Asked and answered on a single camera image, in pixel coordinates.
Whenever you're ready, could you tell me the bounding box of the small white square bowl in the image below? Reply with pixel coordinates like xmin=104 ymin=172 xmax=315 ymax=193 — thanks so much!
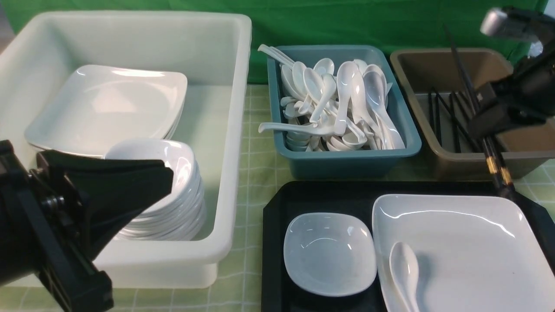
xmin=283 ymin=212 xmax=377 ymax=297

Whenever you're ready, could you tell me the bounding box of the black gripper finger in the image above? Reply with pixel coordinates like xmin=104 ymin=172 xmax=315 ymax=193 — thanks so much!
xmin=48 ymin=150 xmax=174 ymax=259

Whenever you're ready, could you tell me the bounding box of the top white plate in tub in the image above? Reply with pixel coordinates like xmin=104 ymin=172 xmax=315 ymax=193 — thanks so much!
xmin=24 ymin=65 xmax=188 ymax=158

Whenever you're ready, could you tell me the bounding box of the brown plastic bin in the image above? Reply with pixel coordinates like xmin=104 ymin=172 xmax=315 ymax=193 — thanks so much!
xmin=390 ymin=48 xmax=555 ymax=180

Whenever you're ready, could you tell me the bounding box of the large white square plate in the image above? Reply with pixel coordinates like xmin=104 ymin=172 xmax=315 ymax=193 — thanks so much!
xmin=372 ymin=194 xmax=555 ymax=312

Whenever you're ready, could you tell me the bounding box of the white ceramic soup spoon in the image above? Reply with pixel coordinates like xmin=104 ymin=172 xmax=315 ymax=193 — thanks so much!
xmin=389 ymin=241 xmax=420 ymax=312

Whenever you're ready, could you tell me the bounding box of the green checkered tablecloth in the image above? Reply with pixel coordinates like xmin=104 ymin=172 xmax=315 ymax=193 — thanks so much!
xmin=0 ymin=84 xmax=555 ymax=312

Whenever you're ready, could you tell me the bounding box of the clear grey spoon right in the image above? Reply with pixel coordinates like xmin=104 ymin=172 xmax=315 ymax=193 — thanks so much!
xmin=362 ymin=65 xmax=405 ymax=150

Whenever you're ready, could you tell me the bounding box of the black chopstick gold tip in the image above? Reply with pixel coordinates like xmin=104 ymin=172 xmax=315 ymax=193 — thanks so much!
xmin=443 ymin=25 xmax=516 ymax=195

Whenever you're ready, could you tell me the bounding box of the teal plastic bin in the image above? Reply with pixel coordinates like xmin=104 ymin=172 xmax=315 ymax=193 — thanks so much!
xmin=274 ymin=44 xmax=422 ymax=180

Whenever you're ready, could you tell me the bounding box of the large white plastic tub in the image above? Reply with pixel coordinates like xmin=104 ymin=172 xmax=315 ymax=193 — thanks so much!
xmin=0 ymin=11 xmax=251 ymax=289

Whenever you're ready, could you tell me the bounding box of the top white bowl of stack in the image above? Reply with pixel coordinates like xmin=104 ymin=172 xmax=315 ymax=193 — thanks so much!
xmin=103 ymin=138 xmax=196 ymax=216

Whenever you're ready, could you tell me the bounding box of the white spoon long handle left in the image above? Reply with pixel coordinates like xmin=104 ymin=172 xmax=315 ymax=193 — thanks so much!
xmin=258 ymin=122 xmax=334 ymax=136

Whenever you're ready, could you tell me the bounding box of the white spoon centre upright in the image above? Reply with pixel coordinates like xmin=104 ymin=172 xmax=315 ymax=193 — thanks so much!
xmin=334 ymin=61 xmax=359 ymax=136

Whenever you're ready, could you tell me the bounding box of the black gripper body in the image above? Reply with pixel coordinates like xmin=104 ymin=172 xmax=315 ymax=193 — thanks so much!
xmin=1 ymin=140 xmax=114 ymax=312
xmin=467 ymin=52 xmax=555 ymax=140

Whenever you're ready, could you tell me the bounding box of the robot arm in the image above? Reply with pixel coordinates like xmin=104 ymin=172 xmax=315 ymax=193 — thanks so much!
xmin=468 ymin=6 xmax=555 ymax=140

